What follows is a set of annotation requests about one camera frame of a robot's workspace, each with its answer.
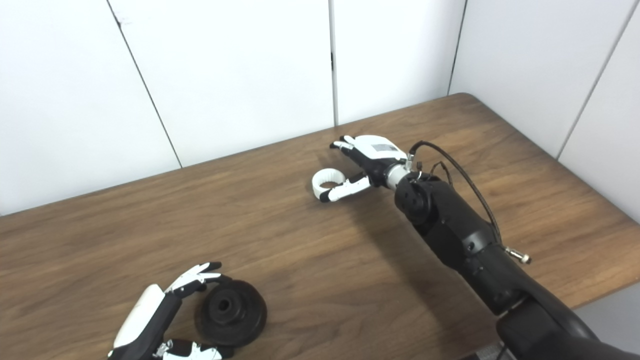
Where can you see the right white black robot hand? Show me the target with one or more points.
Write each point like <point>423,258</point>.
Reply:
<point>372,155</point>

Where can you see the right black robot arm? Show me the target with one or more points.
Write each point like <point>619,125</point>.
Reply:
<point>475,245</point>

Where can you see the round black plastic part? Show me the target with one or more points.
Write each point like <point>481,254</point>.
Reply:
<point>235,312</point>

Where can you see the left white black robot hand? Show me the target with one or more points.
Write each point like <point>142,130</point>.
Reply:
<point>145,312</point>

